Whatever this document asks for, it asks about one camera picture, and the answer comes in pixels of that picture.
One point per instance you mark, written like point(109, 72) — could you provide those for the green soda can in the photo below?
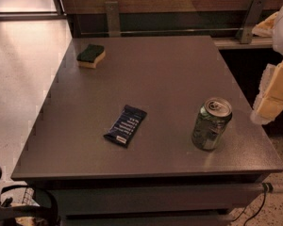
point(213, 117)

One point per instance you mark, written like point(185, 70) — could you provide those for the green and yellow sponge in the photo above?
point(91, 56)

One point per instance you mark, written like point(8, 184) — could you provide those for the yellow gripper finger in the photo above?
point(265, 28)
point(269, 101)

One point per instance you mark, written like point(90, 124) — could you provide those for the grey drawer cabinet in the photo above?
point(161, 178)

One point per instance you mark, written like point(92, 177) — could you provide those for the left metal rail bracket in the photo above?
point(113, 18)

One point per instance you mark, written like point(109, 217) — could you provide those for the dark blue snack packet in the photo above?
point(123, 130)

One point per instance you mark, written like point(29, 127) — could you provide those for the metal rail bracket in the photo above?
point(244, 35)
point(113, 18)

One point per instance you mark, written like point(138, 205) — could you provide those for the right metal rail bracket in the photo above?
point(244, 35)

